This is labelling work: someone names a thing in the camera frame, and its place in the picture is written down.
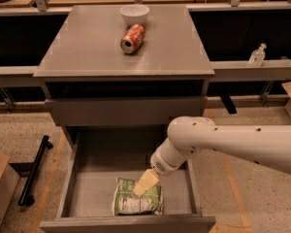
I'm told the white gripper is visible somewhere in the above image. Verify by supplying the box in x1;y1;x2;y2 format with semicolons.
133;138;200;197

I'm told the green jalapeno chip bag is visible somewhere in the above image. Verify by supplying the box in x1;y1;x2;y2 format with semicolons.
112;178;164;216

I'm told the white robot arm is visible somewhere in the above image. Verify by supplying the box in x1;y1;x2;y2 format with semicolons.
133;116;291;197

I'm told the open grey middle drawer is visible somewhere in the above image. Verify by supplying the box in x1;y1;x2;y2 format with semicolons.
40;125;215;233

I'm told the grey closed top drawer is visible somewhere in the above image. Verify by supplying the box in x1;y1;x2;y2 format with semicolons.
46;97;207;126

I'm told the grey drawer cabinet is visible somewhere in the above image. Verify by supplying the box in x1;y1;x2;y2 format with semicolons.
34;5;214;144

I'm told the black metal bar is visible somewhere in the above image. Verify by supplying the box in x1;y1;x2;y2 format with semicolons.
17;135;53;207

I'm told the red soda can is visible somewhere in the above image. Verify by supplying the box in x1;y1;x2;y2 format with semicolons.
120;24;146;54

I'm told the brown cardboard box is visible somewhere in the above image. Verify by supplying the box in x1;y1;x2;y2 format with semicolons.
0;147;21;233

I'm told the clear sanitizer bottle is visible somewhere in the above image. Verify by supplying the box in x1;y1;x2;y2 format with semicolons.
248;43;267;67

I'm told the white bowl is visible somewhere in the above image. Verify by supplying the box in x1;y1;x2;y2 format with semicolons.
120;4;149;26

